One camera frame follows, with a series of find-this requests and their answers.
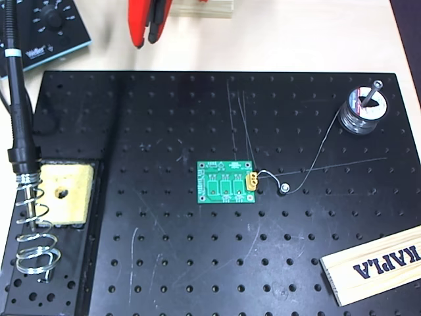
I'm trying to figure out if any black soldering iron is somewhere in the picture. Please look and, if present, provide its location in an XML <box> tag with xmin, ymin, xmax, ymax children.
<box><xmin>2</xmin><ymin>0</ymin><xmax>43</xmax><ymax>231</ymax></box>

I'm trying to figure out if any teal Weller soldering station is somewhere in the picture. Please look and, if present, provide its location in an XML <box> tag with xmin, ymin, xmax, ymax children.
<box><xmin>0</xmin><ymin>0</ymin><xmax>93</xmax><ymax>80</ymax></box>

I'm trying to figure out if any green circuit board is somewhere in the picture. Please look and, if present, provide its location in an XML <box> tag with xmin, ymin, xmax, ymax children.
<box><xmin>196</xmin><ymin>160</ymin><xmax>257</xmax><ymax>204</ymax></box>

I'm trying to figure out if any black soldering stand base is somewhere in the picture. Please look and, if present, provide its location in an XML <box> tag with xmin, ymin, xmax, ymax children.
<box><xmin>0</xmin><ymin>157</ymin><xmax>106</xmax><ymax>316</ymax></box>

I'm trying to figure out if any light wooden block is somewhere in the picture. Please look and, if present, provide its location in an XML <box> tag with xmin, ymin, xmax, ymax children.
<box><xmin>169</xmin><ymin>0</ymin><xmax>234</xmax><ymax>19</ymax></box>

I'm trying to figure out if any yellow cleaning sponge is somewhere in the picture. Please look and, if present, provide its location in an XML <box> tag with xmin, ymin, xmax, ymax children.
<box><xmin>36</xmin><ymin>163</ymin><xmax>95</xmax><ymax>228</ymax></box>

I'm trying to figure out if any yellow power connector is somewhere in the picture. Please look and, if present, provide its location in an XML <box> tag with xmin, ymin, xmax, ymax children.
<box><xmin>245</xmin><ymin>171</ymin><xmax>260</xmax><ymax>192</ymax></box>

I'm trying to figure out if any silver spring iron holder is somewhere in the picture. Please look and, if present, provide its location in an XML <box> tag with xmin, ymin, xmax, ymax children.
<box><xmin>14</xmin><ymin>172</ymin><xmax>63</xmax><ymax>284</ymax></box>

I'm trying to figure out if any long metal bolt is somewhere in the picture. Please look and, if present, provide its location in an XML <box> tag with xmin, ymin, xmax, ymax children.
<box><xmin>361</xmin><ymin>80</ymin><xmax>385</xmax><ymax>108</ymax></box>

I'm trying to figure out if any black perforated breadboard plate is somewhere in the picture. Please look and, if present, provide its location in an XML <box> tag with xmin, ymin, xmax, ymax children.
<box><xmin>0</xmin><ymin>70</ymin><xmax>421</xmax><ymax>316</ymax></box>

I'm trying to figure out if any wooden plank with Kapla print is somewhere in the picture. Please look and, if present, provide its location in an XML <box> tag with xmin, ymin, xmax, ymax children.
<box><xmin>319</xmin><ymin>225</ymin><xmax>421</xmax><ymax>307</ymax></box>

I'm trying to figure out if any thin solder wire strand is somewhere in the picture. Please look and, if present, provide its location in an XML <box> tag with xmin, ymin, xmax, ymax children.
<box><xmin>256</xmin><ymin>110</ymin><xmax>343</xmax><ymax>195</ymax></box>

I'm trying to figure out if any solder wire spool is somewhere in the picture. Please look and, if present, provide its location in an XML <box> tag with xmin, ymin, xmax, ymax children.
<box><xmin>338</xmin><ymin>84</ymin><xmax>389</xmax><ymax>136</ymax></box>

